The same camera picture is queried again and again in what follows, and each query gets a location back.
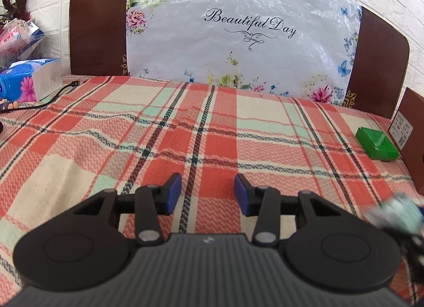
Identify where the clear printed tape roll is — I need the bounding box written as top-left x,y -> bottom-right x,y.
362,192 -> 420,231

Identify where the dark wooden headboard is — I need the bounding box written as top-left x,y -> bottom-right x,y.
68,0 -> 412,119

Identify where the plaid blanket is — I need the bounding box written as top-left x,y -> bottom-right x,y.
0,74 -> 424,307

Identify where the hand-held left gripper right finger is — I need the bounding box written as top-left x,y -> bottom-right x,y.
233,173 -> 344,247

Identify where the black cable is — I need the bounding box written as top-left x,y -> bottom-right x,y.
0,80 -> 81,114

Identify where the floral plastic bag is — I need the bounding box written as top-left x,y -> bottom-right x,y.
125,0 -> 364,106

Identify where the plastic bag of packets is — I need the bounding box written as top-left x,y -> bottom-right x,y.
0,18 -> 46,63

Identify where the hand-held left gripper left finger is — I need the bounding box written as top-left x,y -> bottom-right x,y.
72,172 -> 183,247

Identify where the green box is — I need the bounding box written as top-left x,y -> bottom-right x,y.
355,126 -> 400,162

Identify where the brown box with label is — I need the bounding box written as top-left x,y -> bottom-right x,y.
388,87 -> 424,195

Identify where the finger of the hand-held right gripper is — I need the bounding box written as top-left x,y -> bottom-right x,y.
381,205 -> 424,263

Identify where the blue tissue pack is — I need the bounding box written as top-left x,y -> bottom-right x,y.
0,58 -> 64,103

